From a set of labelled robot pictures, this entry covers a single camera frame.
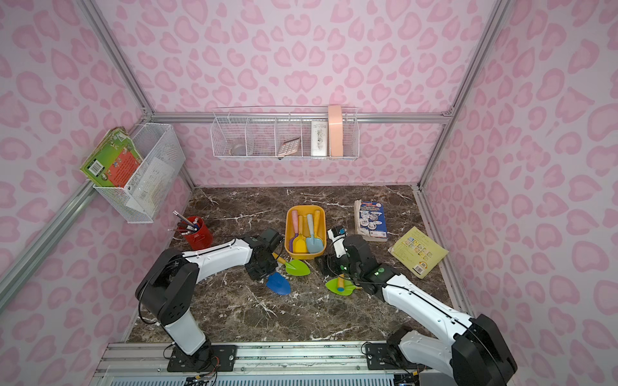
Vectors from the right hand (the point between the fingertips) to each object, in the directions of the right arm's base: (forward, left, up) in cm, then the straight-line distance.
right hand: (322, 256), depth 80 cm
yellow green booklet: (+10, -38, -14) cm, 41 cm away
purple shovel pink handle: (+18, +12, -10) cm, 24 cm away
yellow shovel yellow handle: (+12, +10, -12) cm, 20 cm away
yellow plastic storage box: (+28, +9, -10) cm, 31 cm away
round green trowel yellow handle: (-5, -7, -12) cm, 14 cm away
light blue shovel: (+12, +4, -12) cm, 17 cm away
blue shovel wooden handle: (-5, +16, -13) cm, 21 cm away
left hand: (+1, +19, -13) cm, 23 cm away
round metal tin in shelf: (+40, +35, +13) cm, 55 cm away
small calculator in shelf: (+39, +13, +15) cm, 44 cm away
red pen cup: (+10, +47, -3) cm, 48 cm away
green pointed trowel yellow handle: (+2, +10, -13) cm, 17 cm away
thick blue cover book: (+23, -20, -12) cm, 33 cm away
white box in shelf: (+41, +2, +18) cm, 44 cm away
